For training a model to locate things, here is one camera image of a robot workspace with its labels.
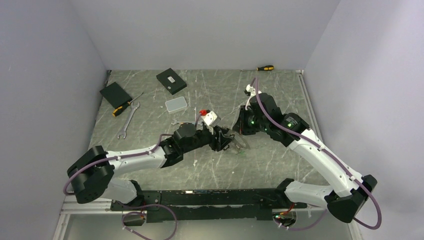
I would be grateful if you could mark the yellow black screwdriver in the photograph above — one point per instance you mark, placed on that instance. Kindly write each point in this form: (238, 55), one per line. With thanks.
(120, 109)
(265, 68)

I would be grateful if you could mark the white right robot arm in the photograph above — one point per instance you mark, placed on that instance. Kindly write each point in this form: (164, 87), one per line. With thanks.
(347, 190)

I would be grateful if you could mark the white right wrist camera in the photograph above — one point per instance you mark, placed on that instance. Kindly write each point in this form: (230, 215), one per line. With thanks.
(250, 92)

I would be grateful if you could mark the small silver wrench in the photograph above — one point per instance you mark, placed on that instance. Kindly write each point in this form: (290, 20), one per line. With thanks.
(176, 122)

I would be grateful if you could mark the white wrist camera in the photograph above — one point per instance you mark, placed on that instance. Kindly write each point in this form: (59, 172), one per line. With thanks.
(250, 92)
(210, 119)

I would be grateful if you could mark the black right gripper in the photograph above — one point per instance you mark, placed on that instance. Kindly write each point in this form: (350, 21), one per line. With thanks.
(237, 127)

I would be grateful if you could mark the round metal keyring plate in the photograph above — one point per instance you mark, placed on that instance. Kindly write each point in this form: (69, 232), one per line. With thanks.
(238, 144)

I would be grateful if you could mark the black box with label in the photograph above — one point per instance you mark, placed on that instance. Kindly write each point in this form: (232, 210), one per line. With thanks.
(171, 81)

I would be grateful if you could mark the large silver wrench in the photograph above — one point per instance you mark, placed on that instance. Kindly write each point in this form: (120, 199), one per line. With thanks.
(122, 134)

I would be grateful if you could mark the aluminium frame rail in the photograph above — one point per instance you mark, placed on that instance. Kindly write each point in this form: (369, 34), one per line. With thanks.
(265, 165)

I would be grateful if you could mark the plain black box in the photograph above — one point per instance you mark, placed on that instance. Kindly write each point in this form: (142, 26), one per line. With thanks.
(115, 95)

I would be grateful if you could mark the yellow black screwdriver left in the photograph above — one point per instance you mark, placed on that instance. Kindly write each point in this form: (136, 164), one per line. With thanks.
(120, 109)

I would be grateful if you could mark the yellow black screwdriver far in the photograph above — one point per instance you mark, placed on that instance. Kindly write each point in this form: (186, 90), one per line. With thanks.
(265, 68)

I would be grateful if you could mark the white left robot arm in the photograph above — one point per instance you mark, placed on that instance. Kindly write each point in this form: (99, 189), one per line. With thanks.
(96, 173)

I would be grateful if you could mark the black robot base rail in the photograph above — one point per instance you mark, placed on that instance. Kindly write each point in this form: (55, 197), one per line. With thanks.
(214, 204)

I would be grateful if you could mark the clear plastic container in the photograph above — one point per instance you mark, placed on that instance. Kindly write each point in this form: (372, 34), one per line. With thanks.
(176, 105)

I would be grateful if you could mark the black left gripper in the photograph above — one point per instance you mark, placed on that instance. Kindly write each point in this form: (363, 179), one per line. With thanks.
(221, 141)

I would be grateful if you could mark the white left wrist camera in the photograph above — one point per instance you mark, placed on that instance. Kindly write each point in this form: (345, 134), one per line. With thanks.
(210, 119)

